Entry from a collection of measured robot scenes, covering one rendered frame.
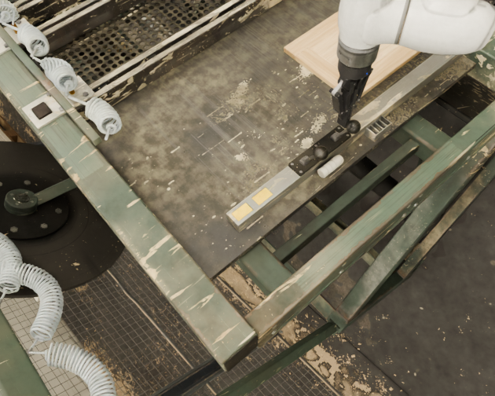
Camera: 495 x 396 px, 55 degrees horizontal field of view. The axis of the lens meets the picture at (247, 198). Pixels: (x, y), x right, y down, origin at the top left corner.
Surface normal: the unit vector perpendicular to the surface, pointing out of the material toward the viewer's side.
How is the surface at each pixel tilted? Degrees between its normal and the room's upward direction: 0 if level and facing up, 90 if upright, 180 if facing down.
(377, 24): 45
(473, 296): 0
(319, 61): 56
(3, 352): 90
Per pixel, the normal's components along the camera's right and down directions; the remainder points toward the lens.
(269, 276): -0.05, -0.50
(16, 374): 0.38, -0.74
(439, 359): -0.66, 0.21
